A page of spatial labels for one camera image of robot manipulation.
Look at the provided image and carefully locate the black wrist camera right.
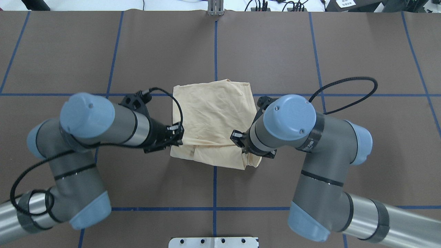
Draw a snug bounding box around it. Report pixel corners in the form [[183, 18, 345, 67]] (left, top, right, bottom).
[[257, 96, 278, 112]]

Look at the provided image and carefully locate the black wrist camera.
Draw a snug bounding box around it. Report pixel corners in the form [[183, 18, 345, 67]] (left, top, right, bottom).
[[257, 96, 278, 112], [119, 91, 152, 115]]

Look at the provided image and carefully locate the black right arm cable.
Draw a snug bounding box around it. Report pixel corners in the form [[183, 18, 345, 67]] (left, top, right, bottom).
[[308, 76, 378, 115]]

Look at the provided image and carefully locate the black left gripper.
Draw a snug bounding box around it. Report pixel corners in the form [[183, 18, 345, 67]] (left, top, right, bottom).
[[143, 119, 185, 154]]

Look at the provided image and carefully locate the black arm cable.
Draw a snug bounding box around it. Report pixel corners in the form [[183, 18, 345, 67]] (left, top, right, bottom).
[[308, 76, 378, 115], [10, 87, 184, 217]]

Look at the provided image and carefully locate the aluminium frame post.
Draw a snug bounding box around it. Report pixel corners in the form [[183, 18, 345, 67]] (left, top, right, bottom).
[[207, 0, 225, 16]]

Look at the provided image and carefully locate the white central mounting column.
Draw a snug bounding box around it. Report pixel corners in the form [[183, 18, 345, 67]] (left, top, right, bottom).
[[168, 237, 260, 248]]

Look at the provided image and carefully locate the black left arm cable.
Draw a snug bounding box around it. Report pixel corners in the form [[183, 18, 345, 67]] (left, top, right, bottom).
[[10, 87, 184, 217]]

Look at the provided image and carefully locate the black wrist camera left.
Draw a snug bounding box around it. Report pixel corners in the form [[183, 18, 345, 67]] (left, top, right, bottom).
[[119, 91, 152, 115]]

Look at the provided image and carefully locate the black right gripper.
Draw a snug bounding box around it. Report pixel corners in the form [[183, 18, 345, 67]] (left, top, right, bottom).
[[230, 129, 277, 159]]

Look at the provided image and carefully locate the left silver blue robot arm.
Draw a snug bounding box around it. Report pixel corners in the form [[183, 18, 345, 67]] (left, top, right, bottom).
[[1, 88, 184, 245]]

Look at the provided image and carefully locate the beige long-sleeve printed shirt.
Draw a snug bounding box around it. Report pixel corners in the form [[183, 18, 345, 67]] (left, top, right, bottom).
[[170, 80, 261, 170]]

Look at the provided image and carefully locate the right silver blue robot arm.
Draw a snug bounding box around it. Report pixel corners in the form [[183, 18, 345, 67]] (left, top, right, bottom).
[[230, 94, 440, 248]]

